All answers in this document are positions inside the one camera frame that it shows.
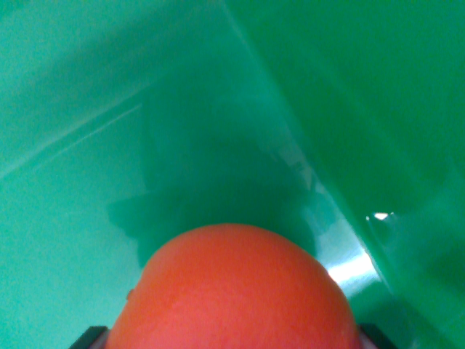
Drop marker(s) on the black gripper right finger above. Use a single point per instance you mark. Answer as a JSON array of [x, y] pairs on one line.
[[374, 338]]

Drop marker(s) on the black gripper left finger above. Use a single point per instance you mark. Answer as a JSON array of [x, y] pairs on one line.
[[91, 338]]

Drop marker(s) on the orange mandarin fruit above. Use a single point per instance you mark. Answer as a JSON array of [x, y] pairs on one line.
[[232, 291]]

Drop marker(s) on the green plastic bin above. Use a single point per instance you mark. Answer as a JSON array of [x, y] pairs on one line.
[[232, 109]]

